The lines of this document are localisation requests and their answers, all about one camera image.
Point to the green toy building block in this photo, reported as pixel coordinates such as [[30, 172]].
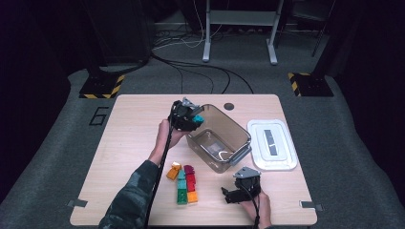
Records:
[[182, 197]]

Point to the teal toy building block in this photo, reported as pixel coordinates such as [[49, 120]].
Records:
[[181, 184], [198, 119], [181, 175]]

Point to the dark cloth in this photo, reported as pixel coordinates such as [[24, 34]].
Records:
[[121, 31]]

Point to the clear brown plastic container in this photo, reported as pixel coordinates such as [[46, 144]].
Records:
[[229, 133]]

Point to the dark red toy building block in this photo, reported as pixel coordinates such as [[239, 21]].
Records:
[[188, 169]]

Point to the white metal desk frame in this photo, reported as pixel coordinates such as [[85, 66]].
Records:
[[207, 31]]

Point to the dark curtain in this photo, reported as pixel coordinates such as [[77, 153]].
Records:
[[375, 79], [28, 95]]

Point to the orange toy building block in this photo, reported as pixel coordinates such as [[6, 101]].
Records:
[[176, 166], [172, 174], [192, 197]]

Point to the white plastic container lid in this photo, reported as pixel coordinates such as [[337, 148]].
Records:
[[280, 159]]

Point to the black metal stand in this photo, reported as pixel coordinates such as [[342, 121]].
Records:
[[322, 35]]

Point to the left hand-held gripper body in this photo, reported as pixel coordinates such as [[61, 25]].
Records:
[[181, 116]]

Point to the person's right hand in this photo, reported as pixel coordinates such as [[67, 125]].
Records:
[[264, 210]]

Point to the person's left hand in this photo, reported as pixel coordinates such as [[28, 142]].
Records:
[[160, 136]]

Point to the round dark table grommet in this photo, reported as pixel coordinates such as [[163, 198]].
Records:
[[228, 106]]

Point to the black yellow striped stand base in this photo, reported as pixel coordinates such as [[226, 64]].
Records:
[[100, 86], [313, 85]]

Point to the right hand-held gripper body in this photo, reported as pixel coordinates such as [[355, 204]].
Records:
[[246, 173]]

